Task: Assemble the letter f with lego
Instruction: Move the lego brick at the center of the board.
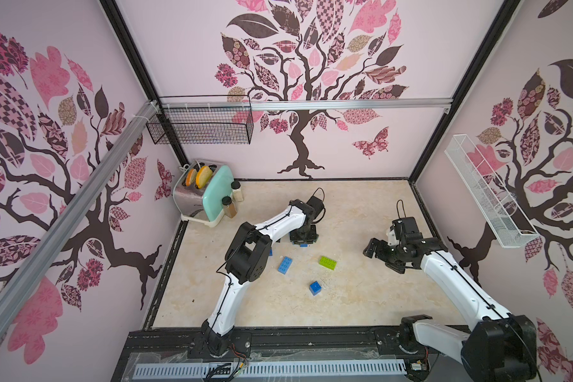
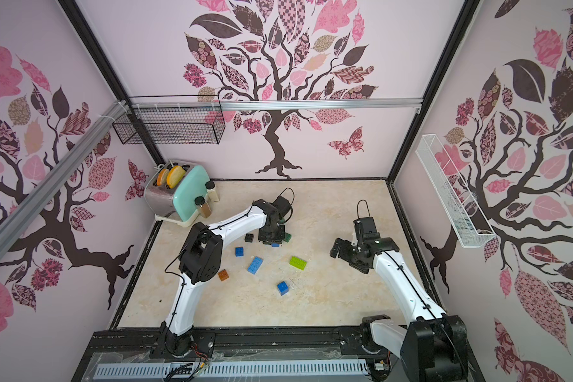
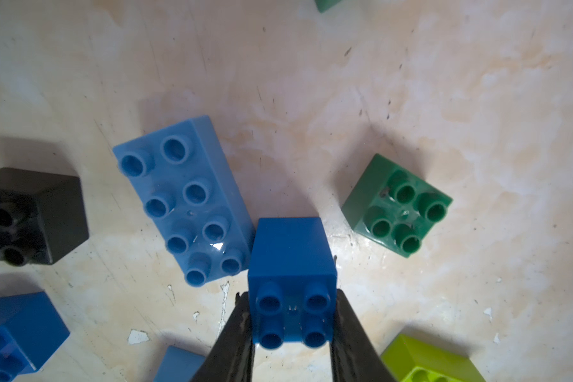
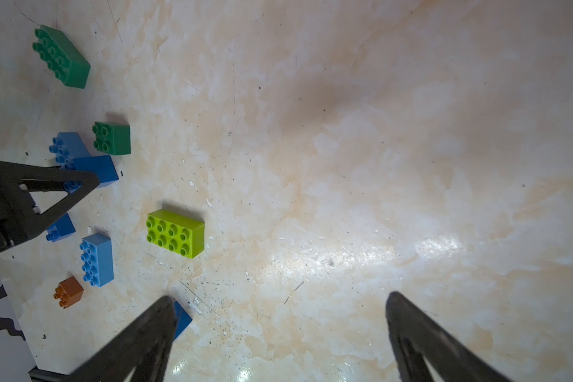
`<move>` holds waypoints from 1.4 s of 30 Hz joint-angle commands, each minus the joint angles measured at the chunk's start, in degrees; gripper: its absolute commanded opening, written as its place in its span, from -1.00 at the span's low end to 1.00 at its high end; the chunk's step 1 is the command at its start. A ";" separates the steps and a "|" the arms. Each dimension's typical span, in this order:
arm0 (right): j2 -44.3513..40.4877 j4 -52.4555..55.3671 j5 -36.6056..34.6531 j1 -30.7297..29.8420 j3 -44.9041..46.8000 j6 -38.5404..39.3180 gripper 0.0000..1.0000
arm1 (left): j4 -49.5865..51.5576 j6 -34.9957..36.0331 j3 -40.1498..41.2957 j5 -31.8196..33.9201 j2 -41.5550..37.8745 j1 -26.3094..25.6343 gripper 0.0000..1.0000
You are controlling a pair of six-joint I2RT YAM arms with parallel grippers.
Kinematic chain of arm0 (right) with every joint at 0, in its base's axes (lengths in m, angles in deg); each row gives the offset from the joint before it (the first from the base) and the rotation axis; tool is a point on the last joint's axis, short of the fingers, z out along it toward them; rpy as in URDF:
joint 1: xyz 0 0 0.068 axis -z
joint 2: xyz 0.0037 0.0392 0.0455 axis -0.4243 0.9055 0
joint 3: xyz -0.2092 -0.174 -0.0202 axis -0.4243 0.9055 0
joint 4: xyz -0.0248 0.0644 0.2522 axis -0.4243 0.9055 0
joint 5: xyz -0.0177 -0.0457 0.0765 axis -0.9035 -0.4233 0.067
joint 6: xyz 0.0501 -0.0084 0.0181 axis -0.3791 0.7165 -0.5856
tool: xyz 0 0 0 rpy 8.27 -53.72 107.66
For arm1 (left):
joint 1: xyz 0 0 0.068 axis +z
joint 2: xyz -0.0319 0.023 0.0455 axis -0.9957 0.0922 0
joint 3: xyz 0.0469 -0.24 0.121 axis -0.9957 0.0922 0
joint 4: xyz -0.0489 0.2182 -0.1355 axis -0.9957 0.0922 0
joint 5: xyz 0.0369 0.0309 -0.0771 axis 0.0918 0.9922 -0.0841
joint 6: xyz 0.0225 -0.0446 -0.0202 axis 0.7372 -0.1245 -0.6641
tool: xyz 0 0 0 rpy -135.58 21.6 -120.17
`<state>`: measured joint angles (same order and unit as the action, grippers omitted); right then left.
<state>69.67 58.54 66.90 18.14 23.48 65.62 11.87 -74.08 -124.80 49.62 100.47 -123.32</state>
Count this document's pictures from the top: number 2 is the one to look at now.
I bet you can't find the light blue long lego brick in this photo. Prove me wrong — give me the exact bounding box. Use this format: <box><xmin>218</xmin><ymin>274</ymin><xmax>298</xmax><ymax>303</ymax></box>
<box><xmin>247</xmin><ymin>256</ymin><xmax>264</xmax><ymax>275</ymax></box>

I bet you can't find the aluminium rail back wall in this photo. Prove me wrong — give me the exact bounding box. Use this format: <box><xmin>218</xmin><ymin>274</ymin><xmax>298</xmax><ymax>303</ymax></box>
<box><xmin>132</xmin><ymin>98</ymin><xmax>423</xmax><ymax>111</ymax></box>

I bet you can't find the white cable duct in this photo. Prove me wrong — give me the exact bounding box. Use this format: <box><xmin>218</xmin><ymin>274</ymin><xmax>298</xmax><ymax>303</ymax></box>
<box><xmin>91</xmin><ymin>359</ymin><xmax>369</xmax><ymax>381</ymax></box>

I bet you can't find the brown square lego brick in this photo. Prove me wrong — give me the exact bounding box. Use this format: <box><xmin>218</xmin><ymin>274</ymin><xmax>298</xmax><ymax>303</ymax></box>
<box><xmin>218</xmin><ymin>270</ymin><xmax>229</xmax><ymax>281</ymax></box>

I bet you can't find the mint green toaster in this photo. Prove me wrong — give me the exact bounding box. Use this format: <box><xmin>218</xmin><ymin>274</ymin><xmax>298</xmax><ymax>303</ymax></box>
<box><xmin>143</xmin><ymin>159</ymin><xmax>210</xmax><ymax>227</ymax></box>

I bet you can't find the aluminium rail wall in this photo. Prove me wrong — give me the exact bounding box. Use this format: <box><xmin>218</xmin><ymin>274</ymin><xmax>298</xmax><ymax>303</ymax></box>
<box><xmin>132</xmin><ymin>98</ymin><xmax>423</xmax><ymax>111</ymax></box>
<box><xmin>0</xmin><ymin>100</ymin><xmax>126</xmax><ymax>259</ymax></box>

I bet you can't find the white wire shelf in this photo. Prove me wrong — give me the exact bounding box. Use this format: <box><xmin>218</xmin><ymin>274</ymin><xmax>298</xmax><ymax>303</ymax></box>
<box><xmin>415</xmin><ymin>135</ymin><xmax>497</xmax><ymax>248</ymax></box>

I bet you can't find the lime green lego brick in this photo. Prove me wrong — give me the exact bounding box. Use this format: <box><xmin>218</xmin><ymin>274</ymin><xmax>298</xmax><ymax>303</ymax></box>
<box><xmin>289</xmin><ymin>256</ymin><xmax>307</xmax><ymax>271</ymax></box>

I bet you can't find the black wire basket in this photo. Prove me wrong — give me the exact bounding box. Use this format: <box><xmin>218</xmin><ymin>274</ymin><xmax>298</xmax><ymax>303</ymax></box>
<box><xmin>112</xmin><ymin>92</ymin><xmax>227</xmax><ymax>145</ymax></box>

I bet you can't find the blue small lego brick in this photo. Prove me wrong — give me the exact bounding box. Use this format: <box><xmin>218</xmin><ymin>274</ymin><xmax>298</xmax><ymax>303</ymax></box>
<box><xmin>277</xmin><ymin>281</ymin><xmax>290</xmax><ymax>296</ymax></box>

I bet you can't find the brown spice jar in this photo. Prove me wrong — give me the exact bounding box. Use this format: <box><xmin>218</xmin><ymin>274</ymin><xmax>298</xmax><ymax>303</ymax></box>
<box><xmin>194</xmin><ymin>196</ymin><xmax>213</xmax><ymax>218</ymax></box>

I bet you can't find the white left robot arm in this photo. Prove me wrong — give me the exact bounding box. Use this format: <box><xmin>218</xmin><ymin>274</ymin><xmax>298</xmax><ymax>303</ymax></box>
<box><xmin>159</xmin><ymin>196</ymin><xmax>293</xmax><ymax>357</ymax></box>

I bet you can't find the aluminium rail left wall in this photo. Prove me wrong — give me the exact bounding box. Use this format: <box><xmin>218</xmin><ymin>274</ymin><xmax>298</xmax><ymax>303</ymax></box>
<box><xmin>0</xmin><ymin>100</ymin><xmax>126</xmax><ymax>259</ymax></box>

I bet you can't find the black corner frame post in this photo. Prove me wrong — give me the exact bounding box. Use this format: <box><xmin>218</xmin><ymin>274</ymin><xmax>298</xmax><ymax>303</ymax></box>
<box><xmin>386</xmin><ymin>0</ymin><xmax>481</xmax><ymax>186</ymax></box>

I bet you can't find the pale spice jar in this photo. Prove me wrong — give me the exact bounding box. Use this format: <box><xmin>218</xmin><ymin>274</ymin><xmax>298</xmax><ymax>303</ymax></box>
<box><xmin>205</xmin><ymin>181</ymin><xmax>220</xmax><ymax>203</ymax></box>

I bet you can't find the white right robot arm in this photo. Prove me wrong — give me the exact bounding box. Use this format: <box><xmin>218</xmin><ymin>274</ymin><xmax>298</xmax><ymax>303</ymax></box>
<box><xmin>329</xmin><ymin>216</ymin><xmax>469</xmax><ymax>381</ymax></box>

